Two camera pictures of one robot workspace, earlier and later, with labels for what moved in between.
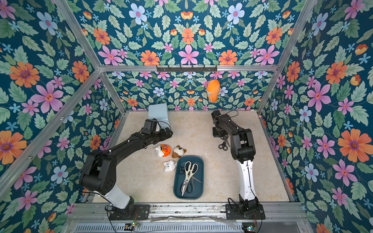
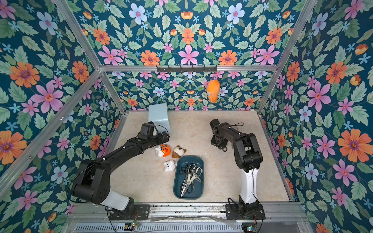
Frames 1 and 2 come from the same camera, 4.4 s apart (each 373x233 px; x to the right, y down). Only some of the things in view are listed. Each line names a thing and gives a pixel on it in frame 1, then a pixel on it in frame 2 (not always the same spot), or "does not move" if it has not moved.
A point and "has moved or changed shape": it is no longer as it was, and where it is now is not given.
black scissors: [224, 145] has moved or changed shape
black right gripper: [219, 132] -> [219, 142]
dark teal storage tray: [189, 177] does not move
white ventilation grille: [159, 227] does not move
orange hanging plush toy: [213, 90] does not move
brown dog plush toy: [178, 152] does not move
